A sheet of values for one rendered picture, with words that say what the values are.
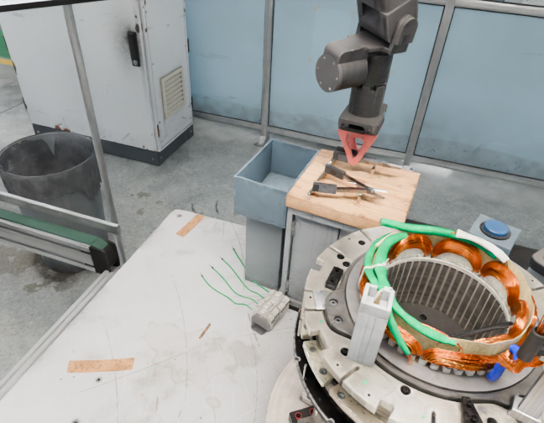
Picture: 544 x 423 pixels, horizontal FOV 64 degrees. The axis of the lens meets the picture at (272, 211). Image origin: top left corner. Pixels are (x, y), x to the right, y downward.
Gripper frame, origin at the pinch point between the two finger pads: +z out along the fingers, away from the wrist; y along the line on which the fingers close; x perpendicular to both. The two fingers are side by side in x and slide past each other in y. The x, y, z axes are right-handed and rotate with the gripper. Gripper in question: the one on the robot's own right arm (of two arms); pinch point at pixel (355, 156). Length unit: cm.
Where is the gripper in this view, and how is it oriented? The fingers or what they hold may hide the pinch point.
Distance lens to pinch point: 82.6
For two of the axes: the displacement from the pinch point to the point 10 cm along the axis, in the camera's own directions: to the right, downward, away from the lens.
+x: 9.2, 2.7, -2.8
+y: -3.8, 5.4, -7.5
